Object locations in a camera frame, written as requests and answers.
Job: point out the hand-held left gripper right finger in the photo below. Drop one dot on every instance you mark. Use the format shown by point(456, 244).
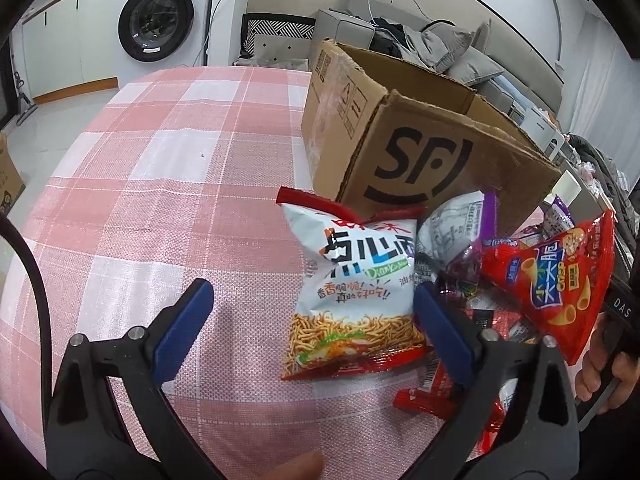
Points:
point(440, 325)

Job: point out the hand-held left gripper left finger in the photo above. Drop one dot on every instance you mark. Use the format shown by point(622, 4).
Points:
point(182, 325)

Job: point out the pile of small red packets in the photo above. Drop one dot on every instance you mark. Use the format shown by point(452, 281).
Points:
point(430, 395)

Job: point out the red corn snack bag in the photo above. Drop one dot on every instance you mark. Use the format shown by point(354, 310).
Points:
point(550, 285)

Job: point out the purple white candy bag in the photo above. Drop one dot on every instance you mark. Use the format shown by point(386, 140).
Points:
point(450, 230)

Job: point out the white noodle snack bag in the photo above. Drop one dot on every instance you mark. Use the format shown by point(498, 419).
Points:
point(345, 310)

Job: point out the brown cardboard box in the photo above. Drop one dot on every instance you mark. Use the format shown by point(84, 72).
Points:
point(360, 160)

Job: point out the person's right hand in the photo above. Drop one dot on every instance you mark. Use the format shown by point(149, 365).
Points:
point(590, 375)

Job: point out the person's left hand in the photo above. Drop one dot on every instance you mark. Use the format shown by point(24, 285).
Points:
point(300, 467)

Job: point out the grey side table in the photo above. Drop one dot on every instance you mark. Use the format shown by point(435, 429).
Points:
point(595, 202)

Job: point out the small purple snack packet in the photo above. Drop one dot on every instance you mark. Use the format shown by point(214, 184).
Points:
point(560, 215)

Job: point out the white cup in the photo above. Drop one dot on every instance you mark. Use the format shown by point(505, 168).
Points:
point(567, 187)

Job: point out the pink plaid tablecloth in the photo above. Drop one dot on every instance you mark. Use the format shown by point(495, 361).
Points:
point(150, 185)

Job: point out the dark grey jacket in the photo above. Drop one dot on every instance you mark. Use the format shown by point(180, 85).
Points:
point(597, 160)

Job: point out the white appliance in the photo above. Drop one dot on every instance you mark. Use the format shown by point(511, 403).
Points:
point(542, 132)

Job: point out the cardboard box with print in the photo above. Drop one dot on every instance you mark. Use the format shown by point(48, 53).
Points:
point(7, 175)

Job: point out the white curtain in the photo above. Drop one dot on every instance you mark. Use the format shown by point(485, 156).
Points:
point(595, 70)

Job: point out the grey cushion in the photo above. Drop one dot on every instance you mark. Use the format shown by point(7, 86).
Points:
point(475, 67)
point(445, 45)

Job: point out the dark clothes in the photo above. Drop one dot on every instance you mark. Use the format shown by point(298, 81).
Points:
point(395, 37)

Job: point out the white washing machine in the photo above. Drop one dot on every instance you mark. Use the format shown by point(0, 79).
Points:
point(155, 20)

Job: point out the black white patterned chair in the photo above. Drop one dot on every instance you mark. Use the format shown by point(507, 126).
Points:
point(280, 30)

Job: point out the white cabinet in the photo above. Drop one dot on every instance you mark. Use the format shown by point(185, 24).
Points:
point(65, 35)

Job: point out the grey sofa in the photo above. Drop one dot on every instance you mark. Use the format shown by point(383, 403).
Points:
point(345, 25)

